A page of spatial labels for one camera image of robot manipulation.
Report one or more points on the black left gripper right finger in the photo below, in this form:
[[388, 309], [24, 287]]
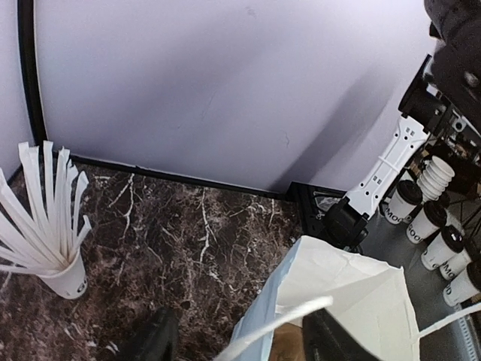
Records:
[[325, 339]]

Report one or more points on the white paper takeout bag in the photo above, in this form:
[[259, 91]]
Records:
[[368, 297]]

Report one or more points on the white wrapped straws bundle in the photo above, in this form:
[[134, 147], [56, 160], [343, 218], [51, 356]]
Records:
[[44, 237]]

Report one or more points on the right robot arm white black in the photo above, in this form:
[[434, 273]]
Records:
[[447, 82]]

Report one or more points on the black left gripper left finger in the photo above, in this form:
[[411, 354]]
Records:
[[155, 340]]

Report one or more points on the right black frame post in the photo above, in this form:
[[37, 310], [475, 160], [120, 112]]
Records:
[[29, 69]]

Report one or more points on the stack of white cups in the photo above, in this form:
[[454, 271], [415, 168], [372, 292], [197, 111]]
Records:
[[435, 178]]

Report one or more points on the background lidded coffee cup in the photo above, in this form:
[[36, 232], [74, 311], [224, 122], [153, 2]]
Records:
[[406, 197]]

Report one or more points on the white paper straw holder cup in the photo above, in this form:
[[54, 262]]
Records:
[[70, 283]]

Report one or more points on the brown cardboard cup carrier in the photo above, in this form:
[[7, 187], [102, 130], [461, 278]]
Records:
[[287, 344]]

